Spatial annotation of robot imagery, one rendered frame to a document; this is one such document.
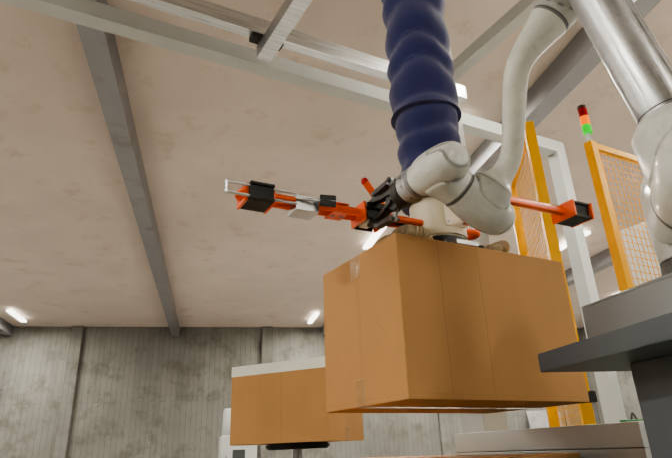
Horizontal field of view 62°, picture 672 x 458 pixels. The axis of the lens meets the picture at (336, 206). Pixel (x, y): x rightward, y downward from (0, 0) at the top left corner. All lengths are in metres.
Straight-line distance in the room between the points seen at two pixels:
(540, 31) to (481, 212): 0.46
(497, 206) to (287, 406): 1.95
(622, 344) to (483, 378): 0.46
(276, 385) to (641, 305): 2.24
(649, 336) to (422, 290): 0.55
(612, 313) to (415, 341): 0.43
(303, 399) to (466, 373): 1.68
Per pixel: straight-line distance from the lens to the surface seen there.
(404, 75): 1.95
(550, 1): 1.54
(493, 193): 1.42
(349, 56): 4.13
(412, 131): 1.85
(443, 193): 1.39
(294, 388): 3.06
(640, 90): 1.21
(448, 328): 1.44
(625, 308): 1.24
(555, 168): 5.72
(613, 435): 1.69
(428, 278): 1.44
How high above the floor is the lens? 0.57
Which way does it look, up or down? 24 degrees up
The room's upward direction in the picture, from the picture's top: 2 degrees counter-clockwise
